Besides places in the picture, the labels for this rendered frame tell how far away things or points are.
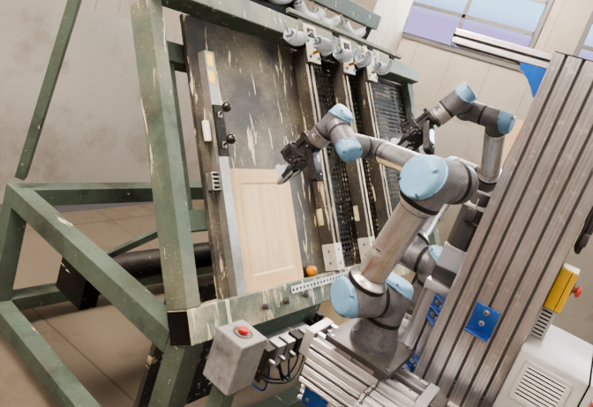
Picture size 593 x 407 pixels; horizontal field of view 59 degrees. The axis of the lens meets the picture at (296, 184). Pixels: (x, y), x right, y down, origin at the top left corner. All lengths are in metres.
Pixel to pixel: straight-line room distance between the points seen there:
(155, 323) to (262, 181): 0.71
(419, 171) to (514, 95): 4.24
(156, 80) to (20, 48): 2.15
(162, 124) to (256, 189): 0.52
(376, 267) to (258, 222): 0.80
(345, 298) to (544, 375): 0.59
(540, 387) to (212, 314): 1.04
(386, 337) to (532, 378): 0.42
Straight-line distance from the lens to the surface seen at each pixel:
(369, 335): 1.65
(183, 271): 1.80
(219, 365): 1.75
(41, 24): 4.00
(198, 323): 1.84
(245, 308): 2.00
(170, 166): 1.83
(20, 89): 4.04
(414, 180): 1.34
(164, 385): 1.98
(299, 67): 2.61
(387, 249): 1.43
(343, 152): 1.62
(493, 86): 5.59
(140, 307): 2.01
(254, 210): 2.14
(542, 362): 1.68
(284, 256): 2.25
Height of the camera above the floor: 1.82
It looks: 14 degrees down
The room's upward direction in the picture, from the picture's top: 19 degrees clockwise
